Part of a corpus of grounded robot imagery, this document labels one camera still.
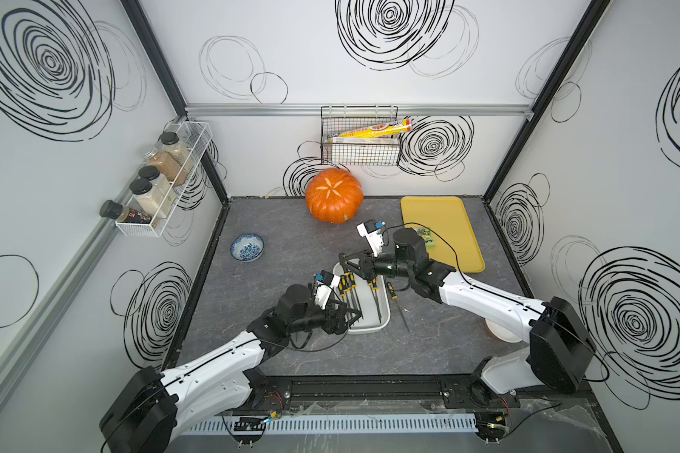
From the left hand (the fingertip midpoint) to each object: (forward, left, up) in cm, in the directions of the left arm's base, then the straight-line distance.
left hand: (353, 312), depth 74 cm
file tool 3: (+15, -7, -13) cm, 21 cm away
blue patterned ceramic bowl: (+28, +38, -12) cm, 49 cm away
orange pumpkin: (+45, +7, -1) cm, 46 cm away
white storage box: (+11, -6, -13) cm, 18 cm away
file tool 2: (+13, +1, -13) cm, 19 cm away
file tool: (+11, -14, -13) cm, 22 cm away
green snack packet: (+35, -29, -11) cm, 46 cm away
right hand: (+9, +3, +10) cm, 14 cm away
